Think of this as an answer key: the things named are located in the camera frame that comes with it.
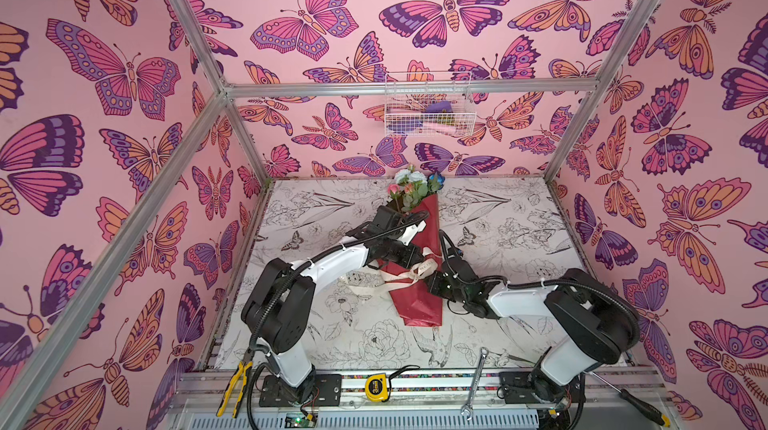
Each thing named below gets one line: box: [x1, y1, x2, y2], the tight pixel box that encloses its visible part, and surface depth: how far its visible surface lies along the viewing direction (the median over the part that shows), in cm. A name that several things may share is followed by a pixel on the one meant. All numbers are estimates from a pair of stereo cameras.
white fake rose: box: [394, 169, 428, 185], surface depth 115 cm
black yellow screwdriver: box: [585, 370, 671, 427], surface depth 71 cm
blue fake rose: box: [427, 173, 445, 193], surface depth 115 cm
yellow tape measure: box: [365, 373, 388, 401], surface depth 74 cm
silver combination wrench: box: [461, 347, 489, 420], surface depth 76 cm
